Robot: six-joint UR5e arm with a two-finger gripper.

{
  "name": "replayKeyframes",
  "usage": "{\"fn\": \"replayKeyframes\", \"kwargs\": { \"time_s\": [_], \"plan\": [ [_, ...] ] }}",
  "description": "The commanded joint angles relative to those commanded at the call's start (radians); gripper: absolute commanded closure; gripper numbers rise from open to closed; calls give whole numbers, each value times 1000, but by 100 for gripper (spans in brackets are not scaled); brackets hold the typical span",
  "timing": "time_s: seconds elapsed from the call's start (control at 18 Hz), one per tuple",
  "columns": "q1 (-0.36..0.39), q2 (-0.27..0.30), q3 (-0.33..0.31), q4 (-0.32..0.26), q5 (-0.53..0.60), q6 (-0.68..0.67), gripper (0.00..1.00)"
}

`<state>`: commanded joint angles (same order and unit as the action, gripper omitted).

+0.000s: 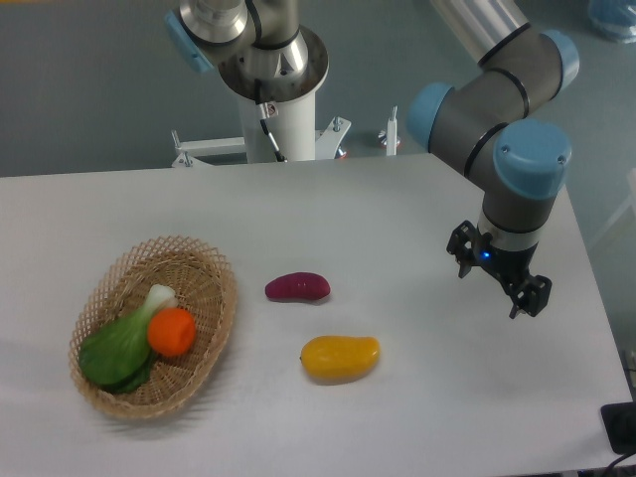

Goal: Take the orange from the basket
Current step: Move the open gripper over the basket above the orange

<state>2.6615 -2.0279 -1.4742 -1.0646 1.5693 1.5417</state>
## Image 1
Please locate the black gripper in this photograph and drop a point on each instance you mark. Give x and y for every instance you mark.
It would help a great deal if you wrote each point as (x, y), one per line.
(506, 256)

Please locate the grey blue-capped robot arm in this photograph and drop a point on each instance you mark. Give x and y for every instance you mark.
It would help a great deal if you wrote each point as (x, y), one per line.
(484, 130)

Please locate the woven wicker basket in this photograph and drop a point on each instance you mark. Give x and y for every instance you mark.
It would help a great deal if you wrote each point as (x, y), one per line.
(205, 285)

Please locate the yellow mango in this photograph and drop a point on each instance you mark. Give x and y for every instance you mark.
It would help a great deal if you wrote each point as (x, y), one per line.
(332, 359)

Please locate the black device at table edge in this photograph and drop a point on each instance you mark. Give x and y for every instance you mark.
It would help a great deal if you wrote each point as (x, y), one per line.
(619, 423)

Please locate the purple sweet potato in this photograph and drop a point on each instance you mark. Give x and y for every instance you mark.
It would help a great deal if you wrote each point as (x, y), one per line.
(303, 286)

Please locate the blue object top right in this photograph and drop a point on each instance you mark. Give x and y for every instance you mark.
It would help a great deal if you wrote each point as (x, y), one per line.
(614, 19)

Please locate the orange fruit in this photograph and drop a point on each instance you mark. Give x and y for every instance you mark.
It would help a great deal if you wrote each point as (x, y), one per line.
(172, 332)

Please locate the green bok choy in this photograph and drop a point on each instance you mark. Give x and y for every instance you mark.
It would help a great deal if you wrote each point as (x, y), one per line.
(118, 358)

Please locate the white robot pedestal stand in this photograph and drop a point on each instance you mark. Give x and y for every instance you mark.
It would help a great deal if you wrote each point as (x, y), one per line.
(271, 132)

